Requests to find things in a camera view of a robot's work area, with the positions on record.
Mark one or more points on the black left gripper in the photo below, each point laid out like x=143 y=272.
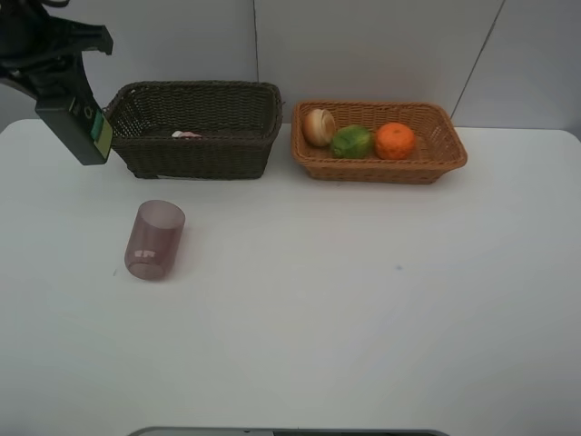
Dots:
x=30 y=35

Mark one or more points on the dark green pump bottle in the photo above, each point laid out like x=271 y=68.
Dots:
x=79 y=123

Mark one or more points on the pink lotion bottle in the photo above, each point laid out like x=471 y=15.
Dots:
x=181 y=134

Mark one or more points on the translucent purple plastic cup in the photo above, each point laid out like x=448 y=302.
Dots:
x=154 y=241

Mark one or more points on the red orange peach fruit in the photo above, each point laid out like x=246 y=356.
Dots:
x=319 y=127

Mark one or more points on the green lime fruit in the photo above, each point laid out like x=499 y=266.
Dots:
x=351 y=142

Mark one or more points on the orange mandarin fruit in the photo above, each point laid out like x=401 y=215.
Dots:
x=394 y=141

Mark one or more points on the dark brown wicker basket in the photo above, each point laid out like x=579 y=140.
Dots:
x=238 y=121

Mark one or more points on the tan wicker basket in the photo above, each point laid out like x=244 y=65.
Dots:
x=438 y=149

